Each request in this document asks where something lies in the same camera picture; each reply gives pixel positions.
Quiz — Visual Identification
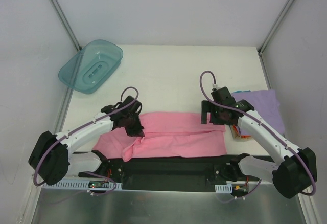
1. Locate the aluminium frame post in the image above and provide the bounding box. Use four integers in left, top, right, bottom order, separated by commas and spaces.
258, 0, 296, 56
49, 0, 82, 51

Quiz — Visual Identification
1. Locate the teal folded t shirt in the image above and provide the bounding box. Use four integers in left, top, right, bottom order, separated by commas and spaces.
233, 90, 251, 94

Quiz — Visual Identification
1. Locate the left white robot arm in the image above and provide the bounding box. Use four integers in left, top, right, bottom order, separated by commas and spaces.
28, 96, 144, 185

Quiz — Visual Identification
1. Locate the white cable duct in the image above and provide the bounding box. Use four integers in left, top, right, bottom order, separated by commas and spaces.
42, 179, 123, 191
215, 184, 233, 194

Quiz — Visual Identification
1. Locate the right white cable duct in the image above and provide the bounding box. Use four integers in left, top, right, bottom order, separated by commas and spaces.
215, 184, 233, 194

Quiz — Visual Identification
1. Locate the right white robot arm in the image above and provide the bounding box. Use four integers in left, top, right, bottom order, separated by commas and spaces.
201, 84, 317, 198

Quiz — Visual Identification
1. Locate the left white cable duct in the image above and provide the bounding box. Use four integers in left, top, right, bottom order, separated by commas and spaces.
42, 179, 123, 191

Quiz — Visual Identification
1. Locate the purple folded t shirt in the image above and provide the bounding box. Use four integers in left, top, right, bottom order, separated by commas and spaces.
231, 89, 285, 135

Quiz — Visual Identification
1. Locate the pink t shirt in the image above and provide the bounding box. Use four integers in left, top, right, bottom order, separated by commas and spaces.
94, 112, 227, 162

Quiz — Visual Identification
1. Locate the teal plastic tub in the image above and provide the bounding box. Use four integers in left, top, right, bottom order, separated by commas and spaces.
58, 39, 123, 94

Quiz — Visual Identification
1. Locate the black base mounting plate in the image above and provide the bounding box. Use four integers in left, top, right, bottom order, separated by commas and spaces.
93, 150, 259, 192

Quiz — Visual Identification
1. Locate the right aluminium frame post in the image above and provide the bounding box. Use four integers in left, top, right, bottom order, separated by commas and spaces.
258, 0, 296, 56

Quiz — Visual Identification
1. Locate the left aluminium frame post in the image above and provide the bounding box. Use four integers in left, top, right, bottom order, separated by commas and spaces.
49, 0, 82, 51

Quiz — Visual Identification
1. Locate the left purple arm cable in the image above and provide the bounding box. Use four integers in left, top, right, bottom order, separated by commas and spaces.
33, 86, 140, 187

